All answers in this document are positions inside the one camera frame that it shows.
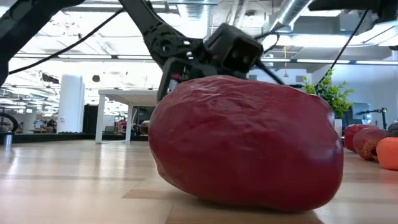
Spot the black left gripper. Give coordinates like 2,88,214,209
156,46,285,102

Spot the large dark red apple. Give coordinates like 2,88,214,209
147,74,345,213

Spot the mottled red fruit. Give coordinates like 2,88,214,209
353,128,389,162

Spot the large wrinkled orange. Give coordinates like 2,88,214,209
376,136,398,171

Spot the yellow hanging pendant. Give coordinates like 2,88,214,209
282,45,289,78

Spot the white metal shelf riser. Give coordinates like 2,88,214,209
95,89,160,145

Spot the green plant in white pot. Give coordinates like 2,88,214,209
303,68,355,135

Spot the grey computer monitor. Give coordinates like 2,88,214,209
350,102,373,127

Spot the white round column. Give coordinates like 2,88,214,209
57,73,86,134

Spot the black wheel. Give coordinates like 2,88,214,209
0,111,19,133

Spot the silver metal cylinder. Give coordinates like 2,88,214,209
2,131,14,147

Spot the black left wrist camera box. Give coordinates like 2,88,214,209
203,22,264,78

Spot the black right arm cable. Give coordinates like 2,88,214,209
313,8,371,91

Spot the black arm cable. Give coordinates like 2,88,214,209
313,8,371,91
8,8,126,75

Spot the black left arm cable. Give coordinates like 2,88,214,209
8,8,126,75

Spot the black table edge frame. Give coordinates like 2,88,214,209
0,133,149,144

